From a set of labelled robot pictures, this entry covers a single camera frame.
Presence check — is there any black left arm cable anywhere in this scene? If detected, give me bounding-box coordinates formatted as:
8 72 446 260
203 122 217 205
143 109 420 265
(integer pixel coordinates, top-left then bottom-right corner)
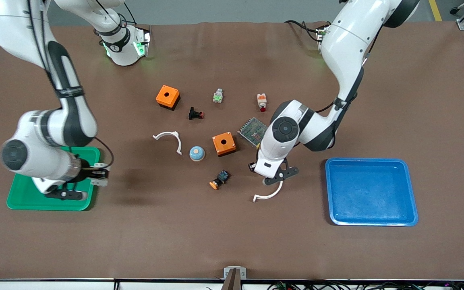
315 24 382 115

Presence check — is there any orange mushroom push button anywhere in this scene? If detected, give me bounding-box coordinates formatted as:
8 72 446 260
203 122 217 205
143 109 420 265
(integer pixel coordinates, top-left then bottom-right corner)
209 170 230 190

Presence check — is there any black base cable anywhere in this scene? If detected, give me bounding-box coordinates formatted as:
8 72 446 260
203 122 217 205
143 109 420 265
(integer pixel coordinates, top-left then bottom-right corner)
103 0 137 25
284 19 321 41

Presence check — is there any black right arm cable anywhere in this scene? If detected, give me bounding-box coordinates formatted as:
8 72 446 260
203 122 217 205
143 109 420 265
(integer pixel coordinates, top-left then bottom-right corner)
27 0 114 170

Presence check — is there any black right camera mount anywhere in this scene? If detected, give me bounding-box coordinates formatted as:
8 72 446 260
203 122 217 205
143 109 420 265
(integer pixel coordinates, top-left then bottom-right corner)
46 188 88 201

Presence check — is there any black left base cable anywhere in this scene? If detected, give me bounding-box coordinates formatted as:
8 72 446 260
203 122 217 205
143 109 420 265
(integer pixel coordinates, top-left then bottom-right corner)
284 19 321 41

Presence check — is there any blue plastic tray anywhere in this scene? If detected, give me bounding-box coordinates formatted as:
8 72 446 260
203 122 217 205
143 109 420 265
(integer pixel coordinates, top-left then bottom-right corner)
325 158 419 226

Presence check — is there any brown table cover mat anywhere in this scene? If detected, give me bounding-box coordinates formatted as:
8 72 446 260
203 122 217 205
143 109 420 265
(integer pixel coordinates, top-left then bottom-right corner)
0 21 464 280

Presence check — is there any orange button box black base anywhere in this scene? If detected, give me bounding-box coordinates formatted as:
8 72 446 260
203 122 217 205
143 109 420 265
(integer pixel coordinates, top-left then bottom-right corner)
155 85 181 111

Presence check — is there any metal mesh power supply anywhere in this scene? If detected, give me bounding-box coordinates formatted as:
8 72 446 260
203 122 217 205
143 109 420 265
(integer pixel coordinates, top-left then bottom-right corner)
237 117 268 149

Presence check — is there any metal table edge clamp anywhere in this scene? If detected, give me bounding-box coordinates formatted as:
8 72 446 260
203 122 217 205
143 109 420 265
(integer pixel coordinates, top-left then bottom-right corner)
223 266 247 290

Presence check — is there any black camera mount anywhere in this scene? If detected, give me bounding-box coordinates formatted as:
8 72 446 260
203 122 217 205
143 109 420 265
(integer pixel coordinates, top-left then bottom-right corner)
264 158 299 186
46 188 88 201

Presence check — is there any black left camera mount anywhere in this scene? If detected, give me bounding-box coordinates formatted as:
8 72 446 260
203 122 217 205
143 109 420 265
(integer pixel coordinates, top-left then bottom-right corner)
264 158 299 186

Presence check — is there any black right base cable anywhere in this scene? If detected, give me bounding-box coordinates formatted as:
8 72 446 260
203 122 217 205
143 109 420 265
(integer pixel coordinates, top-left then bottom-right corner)
103 0 137 25

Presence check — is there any green plastic tray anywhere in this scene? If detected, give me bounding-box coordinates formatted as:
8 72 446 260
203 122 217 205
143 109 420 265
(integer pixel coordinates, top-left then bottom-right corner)
6 146 101 211

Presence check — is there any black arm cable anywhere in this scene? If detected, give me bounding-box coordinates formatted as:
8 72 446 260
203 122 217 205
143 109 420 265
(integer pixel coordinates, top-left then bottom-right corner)
27 0 114 170
315 24 382 115

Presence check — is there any small white curved bracket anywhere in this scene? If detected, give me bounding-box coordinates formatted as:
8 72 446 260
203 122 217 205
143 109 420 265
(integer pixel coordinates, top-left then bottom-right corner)
152 131 183 155

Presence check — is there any large white curved bracket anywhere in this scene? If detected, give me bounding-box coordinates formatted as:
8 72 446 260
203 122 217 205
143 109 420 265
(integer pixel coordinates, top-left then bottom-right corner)
253 180 284 203

